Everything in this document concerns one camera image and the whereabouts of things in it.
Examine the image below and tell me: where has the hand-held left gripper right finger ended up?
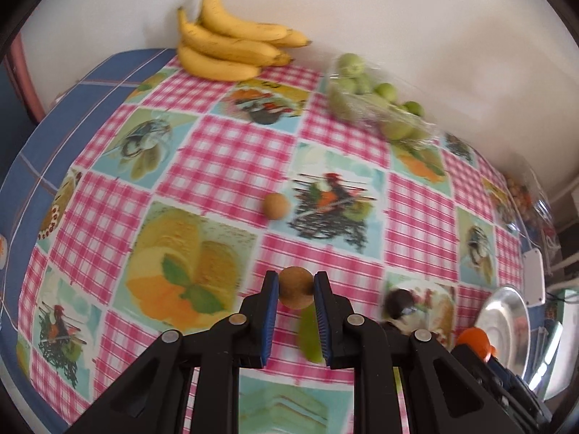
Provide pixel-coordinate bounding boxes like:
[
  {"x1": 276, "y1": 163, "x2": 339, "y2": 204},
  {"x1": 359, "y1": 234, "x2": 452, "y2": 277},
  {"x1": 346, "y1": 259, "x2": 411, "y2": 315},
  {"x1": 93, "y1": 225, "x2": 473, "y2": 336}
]
[{"x1": 314, "y1": 270, "x2": 521, "y2": 434}]

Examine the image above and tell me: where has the round brown longan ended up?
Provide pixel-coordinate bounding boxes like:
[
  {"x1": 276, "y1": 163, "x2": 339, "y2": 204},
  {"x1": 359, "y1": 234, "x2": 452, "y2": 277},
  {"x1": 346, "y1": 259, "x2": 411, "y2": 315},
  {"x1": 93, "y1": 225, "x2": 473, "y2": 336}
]
[
  {"x1": 263, "y1": 192, "x2": 289, "y2": 220},
  {"x1": 278, "y1": 266, "x2": 316, "y2": 311}
]

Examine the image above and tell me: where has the white plastic box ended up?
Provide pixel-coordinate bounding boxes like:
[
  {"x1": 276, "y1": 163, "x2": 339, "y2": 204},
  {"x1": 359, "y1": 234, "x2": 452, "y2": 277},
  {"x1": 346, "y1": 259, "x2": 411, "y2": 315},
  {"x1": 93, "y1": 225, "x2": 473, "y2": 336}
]
[{"x1": 521, "y1": 250, "x2": 546, "y2": 307}]

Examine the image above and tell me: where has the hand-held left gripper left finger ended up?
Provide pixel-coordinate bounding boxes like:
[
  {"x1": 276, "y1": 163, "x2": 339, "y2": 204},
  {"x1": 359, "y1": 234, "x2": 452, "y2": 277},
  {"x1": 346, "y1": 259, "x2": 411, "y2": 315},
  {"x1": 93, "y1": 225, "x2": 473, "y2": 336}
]
[{"x1": 68, "y1": 270, "x2": 279, "y2": 434}]

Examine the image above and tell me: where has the single green guava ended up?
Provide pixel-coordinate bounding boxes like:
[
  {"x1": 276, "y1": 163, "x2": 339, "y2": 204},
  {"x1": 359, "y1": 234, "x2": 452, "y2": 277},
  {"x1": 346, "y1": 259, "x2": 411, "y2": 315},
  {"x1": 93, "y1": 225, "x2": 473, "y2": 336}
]
[{"x1": 296, "y1": 306, "x2": 327, "y2": 364}]

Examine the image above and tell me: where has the blue striped cloth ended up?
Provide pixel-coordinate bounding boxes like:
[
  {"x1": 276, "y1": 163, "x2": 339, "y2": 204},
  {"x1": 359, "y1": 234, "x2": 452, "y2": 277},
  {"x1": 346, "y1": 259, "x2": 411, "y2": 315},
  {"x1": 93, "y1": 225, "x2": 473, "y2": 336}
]
[{"x1": 0, "y1": 47, "x2": 182, "y2": 417}]

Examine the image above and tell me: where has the round metal plate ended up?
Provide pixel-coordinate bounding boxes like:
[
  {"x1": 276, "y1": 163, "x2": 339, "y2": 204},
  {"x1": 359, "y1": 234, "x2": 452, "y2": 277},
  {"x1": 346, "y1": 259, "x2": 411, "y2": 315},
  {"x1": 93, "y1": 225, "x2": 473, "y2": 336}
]
[{"x1": 474, "y1": 285, "x2": 531, "y2": 381}]

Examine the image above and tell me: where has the yellow banana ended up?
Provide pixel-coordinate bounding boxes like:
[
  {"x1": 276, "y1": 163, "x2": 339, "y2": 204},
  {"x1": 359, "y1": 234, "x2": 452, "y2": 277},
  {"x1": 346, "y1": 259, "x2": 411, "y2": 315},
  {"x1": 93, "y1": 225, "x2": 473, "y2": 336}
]
[
  {"x1": 270, "y1": 28, "x2": 313, "y2": 49},
  {"x1": 177, "y1": 7, "x2": 294, "y2": 68},
  {"x1": 198, "y1": 0, "x2": 291, "y2": 42},
  {"x1": 176, "y1": 43, "x2": 263, "y2": 82}
]

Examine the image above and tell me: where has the pink wooden post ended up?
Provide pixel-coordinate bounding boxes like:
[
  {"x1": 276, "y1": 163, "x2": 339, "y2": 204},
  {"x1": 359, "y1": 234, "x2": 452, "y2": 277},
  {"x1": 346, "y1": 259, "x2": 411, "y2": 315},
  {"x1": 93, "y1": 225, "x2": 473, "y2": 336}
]
[{"x1": 11, "y1": 35, "x2": 46, "y2": 124}]

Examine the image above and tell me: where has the dark brown avocado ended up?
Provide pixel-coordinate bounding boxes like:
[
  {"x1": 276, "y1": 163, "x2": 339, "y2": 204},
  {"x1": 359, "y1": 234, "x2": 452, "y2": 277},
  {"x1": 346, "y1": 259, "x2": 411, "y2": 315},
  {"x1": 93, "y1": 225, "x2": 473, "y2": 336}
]
[{"x1": 384, "y1": 289, "x2": 414, "y2": 322}]

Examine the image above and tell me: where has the clear bag with reddish contents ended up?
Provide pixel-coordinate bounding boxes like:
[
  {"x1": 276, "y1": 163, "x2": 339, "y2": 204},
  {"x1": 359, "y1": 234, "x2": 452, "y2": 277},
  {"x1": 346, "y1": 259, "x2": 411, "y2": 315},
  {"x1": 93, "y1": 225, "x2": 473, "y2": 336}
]
[{"x1": 503, "y1": 173, "x2": 558, "y2": 237}]

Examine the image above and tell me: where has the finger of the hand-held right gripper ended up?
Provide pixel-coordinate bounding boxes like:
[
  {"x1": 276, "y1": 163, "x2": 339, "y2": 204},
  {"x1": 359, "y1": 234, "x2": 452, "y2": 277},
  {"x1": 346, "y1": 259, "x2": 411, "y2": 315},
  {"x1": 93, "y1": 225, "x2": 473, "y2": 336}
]
[{"x1": 452, "y1": 344, "x2": 519, "y2": 390}]

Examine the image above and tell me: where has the orange tangerine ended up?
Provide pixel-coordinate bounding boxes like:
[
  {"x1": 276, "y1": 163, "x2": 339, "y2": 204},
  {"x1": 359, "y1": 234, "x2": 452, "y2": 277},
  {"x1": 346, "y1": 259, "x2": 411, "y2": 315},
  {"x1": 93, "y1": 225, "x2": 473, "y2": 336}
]
[{"x1": 456, "y1": 327, "x2": 498, "y2": 363}]

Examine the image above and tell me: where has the clear bag of green guavas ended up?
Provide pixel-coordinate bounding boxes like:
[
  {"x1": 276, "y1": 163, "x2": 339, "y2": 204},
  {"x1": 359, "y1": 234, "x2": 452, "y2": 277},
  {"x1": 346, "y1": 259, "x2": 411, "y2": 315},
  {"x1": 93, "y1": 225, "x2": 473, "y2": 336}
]
[{"x1": 326, "y1": 52, "x2": 441, "y2": 145}]

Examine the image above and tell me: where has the dark blue panel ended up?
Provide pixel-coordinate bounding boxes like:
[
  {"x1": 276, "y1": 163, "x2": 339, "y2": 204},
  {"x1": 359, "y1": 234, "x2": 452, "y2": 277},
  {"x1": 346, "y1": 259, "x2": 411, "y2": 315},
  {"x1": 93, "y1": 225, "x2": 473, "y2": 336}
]
[{"x1": 0, "y1": 59, "x2": 38, "y2": 184}]

